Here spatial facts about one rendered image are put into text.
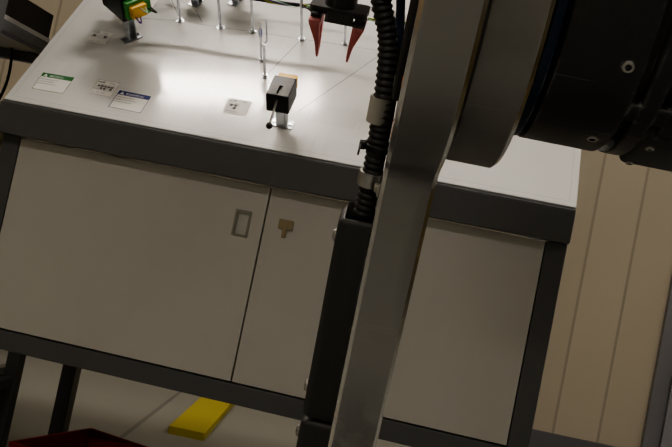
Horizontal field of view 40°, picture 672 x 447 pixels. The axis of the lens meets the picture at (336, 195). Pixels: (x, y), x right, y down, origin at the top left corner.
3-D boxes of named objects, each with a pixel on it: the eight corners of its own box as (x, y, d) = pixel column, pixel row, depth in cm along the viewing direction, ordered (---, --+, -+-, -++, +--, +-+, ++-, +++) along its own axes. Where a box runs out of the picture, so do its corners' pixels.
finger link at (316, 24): (308, 48, 168) (315, -2, 164) (345, 55, 168) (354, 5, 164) (302, 58, 162) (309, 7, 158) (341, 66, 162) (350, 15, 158)
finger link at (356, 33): (322, 50, 168) (330, 1, 164) (360, 58, 168) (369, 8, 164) (317, 61, 162) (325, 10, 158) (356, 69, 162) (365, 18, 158)
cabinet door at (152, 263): (229, 381, 181) (270, 187, 183) (-21, 323, 190) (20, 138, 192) (232, 380, 183) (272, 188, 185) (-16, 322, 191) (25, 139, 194)
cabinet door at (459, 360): (506, 446, 172) (545, 241, 174) (230, 382, 180) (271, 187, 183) (505, 443, 175) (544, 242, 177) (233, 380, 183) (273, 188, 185)
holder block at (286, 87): (257, 151, 180) (256, 112, 173) (275, 112, 189) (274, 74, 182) (280, 155, 180) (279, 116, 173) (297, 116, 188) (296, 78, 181)
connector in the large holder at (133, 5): (148, 8, 198) (145, -8, 195) (155, 14, 197) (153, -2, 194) (125, 17, 195) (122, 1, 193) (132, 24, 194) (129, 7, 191)
